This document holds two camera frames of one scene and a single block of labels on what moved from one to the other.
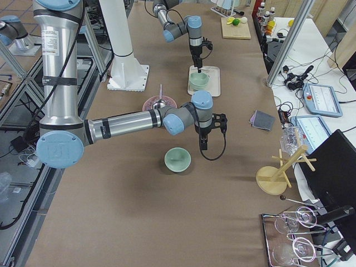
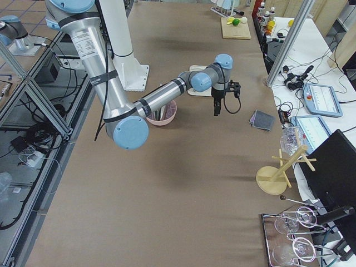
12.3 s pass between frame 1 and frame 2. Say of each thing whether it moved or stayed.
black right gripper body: moved
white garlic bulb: stayed
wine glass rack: stayed
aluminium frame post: stayed
